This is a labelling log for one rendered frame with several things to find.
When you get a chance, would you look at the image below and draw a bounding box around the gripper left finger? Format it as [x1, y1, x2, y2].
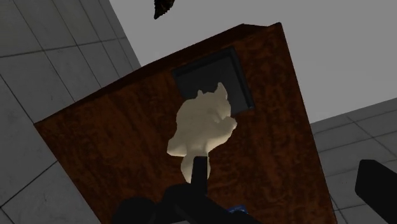
[111, 155, 262, 224]

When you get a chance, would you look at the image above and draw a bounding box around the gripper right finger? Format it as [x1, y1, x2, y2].
[354, 159, 397, 224]

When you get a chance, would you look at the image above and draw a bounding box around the cream animal figure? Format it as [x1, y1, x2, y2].
[167, 81, 238, 185]

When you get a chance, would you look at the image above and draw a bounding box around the small blue object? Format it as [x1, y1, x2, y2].
[228, 204, 247, 214]

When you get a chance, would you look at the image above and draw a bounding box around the brown wooden table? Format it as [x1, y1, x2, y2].
[34, 21, 338, 224]

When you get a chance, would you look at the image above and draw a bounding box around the dark grey square tray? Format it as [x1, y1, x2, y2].
[172, 46, 256, 116]

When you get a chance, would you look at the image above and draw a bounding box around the dark brown pointed object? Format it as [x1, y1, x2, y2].
[153, 0, 176, 20]

